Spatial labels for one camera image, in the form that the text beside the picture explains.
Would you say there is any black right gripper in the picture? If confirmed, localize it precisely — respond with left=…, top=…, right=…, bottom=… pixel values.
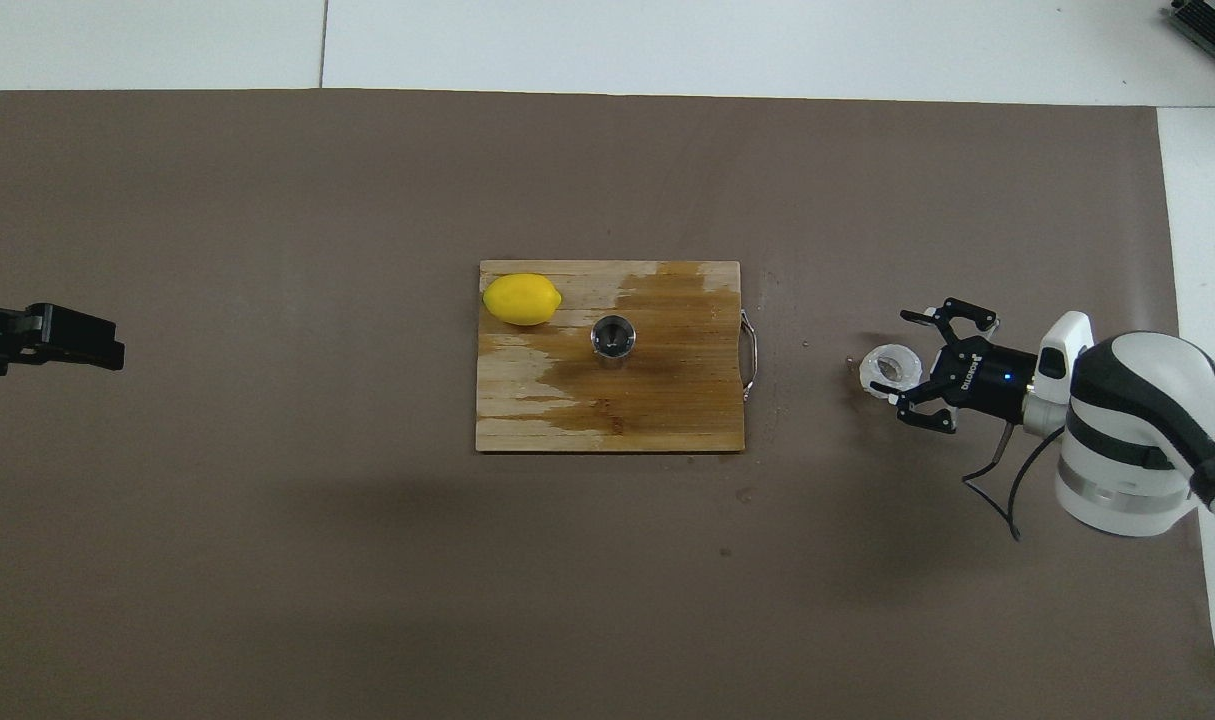
left=897, top=297, right=1038, bottom=434

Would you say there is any steel double jigger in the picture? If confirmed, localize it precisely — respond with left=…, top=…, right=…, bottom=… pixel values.
left=591, top=315, right=636, bottom=368

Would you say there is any wooden cutting board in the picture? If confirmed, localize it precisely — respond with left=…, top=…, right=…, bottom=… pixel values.
left=475, top=260, right=761, bottom=454

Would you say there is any brown table mat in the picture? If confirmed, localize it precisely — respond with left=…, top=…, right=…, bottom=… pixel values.
left=0, top=88, right=1215, bottom=720

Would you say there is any grey ribbed metal box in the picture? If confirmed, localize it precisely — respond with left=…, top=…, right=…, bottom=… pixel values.
left=1167, top=0, right=1215, bottom=56

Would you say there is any yellow lemon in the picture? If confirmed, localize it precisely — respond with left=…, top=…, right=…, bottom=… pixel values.
left=482, top=273, right=563, bottom=327

